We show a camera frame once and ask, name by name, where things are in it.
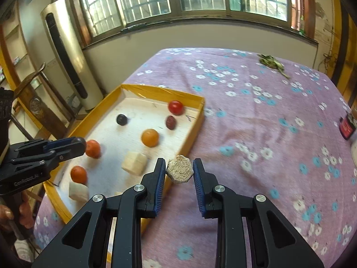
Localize large cream banana chunk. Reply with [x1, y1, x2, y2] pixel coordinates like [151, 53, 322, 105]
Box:
[68, 182, 89, 202]

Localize tan hexagonal cracker piece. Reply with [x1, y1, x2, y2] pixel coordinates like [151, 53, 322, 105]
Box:
[166, 155, 194, 184]

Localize small yellow-orange fruit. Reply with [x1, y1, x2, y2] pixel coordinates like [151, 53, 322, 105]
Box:
[141, 129, 159, 148]

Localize small dark grape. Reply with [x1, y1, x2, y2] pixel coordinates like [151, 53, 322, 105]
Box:
[116, 114, 128, 126]

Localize red-brown jujube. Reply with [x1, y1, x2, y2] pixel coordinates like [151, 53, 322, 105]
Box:
[165, 115, 177, 130]

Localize red cherry tomato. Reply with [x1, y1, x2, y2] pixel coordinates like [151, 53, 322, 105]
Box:
[168, 100, 185, 115]

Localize left hand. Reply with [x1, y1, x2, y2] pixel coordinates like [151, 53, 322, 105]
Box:
[0, 191, 36, 232]

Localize near orange tangerine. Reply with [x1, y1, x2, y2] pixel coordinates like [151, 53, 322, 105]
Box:
[70, 166, 88, 184]

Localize orange tangerine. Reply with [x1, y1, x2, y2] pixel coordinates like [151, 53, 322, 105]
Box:
[70, 166, 88, 184]
[85, 140, 101, 159]

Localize cream block in tray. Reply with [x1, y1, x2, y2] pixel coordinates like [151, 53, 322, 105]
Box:
[122, 151, 148, 176]

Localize dark wooden chair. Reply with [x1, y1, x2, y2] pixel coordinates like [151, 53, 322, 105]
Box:
[6, 64, 86, 139]

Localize far orange tangerine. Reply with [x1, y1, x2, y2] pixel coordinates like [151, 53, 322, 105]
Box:
[85, 140, 101, 159]

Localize yellow-rimmed white tray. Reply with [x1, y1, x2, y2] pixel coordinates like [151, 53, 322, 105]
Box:
[44, 84, 205, 223]

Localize purple floral tablecloth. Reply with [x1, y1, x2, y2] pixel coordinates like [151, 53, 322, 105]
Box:
[33, 47, 357, 268]

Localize gold tower air conditioner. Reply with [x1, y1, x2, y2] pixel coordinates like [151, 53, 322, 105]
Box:
[41, 0, 104, 113]

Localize red black small box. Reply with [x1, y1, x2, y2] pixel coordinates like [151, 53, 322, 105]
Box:
[339, 113, 356, 140]

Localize green leafy stems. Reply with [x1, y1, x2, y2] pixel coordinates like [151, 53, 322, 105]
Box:
[258, 54, 291, 79]

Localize barred window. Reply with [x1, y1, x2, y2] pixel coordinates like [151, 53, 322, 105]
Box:
[69, 0, 315, 45]

